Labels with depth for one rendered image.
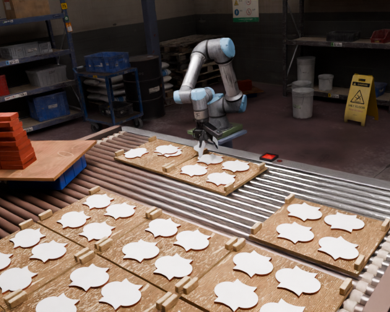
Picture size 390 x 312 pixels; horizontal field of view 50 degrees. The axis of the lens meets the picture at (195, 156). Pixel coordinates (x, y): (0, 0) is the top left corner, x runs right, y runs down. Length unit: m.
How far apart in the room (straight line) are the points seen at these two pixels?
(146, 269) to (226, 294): 0.31
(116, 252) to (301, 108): 4.58
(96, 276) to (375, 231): 1.01
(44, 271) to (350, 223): 1.14
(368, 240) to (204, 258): 0.59
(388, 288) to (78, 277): 0.99
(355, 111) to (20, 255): 4.67
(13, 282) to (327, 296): 1.03
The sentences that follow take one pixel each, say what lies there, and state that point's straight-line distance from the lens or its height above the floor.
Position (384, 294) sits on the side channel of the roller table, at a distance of 1.39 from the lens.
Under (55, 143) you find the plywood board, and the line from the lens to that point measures 2.55.
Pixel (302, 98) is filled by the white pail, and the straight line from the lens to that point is 5.83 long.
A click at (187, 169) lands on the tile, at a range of 2.15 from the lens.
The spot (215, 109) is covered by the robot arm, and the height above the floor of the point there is 1.05.
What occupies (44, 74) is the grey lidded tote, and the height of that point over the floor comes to 0.81.
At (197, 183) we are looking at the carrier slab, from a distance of 2.02.
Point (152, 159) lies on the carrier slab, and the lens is 2.36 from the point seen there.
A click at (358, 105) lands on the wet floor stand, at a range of 5.66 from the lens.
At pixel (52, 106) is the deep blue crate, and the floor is 0.33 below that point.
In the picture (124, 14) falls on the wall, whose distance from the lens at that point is 7.88.
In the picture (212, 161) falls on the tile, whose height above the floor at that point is 0.95.
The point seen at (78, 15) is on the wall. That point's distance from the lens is 7.42.
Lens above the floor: 1.83
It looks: 22 degrees down
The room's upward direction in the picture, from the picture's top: 5 degrees counter-clockwise
